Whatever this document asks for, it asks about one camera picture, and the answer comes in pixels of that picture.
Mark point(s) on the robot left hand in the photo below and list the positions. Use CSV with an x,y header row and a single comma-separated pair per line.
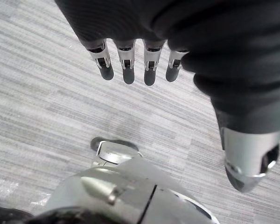
x,y
200,35

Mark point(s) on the robot silver left leg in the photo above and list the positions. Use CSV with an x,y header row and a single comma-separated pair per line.
x,y
121,186

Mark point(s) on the robot dark left foot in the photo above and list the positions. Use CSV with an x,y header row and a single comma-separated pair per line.
x,y
114,149

